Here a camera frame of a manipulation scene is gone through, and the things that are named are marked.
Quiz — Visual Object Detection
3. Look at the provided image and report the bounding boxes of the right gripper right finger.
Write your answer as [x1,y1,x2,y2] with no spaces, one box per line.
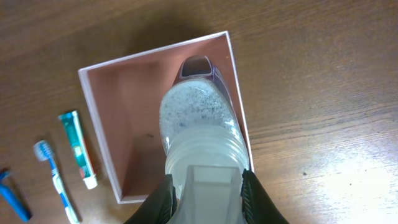
[241,170,289,224]

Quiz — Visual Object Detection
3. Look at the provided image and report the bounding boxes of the clear purple spray bottle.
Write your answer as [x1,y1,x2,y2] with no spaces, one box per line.
[159,55,250,224]

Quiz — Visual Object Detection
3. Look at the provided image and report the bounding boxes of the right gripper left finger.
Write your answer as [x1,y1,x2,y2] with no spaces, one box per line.
[124,174,177,224]

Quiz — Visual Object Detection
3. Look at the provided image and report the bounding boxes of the blue disposable razor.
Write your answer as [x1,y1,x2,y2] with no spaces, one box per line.
[1,170,32,222]

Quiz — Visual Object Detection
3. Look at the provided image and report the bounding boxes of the blue white toothbrush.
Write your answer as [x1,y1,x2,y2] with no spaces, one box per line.
[33,140,80,224]

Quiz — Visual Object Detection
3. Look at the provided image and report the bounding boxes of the white cardboard box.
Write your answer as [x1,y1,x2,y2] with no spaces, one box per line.
[78,31,249,204]

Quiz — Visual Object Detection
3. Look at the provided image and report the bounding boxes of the green toothpaste tube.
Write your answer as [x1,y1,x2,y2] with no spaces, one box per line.
[58,110,98,190]

